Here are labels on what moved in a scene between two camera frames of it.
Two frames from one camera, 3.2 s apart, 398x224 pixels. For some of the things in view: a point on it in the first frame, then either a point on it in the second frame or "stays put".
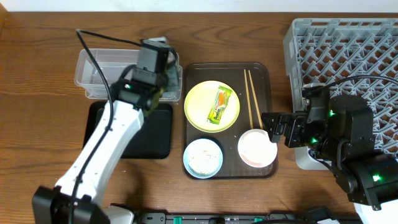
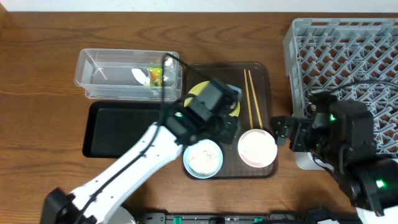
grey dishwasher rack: (323, 51) stays put
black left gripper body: (168, 79) to (229, 130)
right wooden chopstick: (254, 93) stays put
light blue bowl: (203, 158) stays put
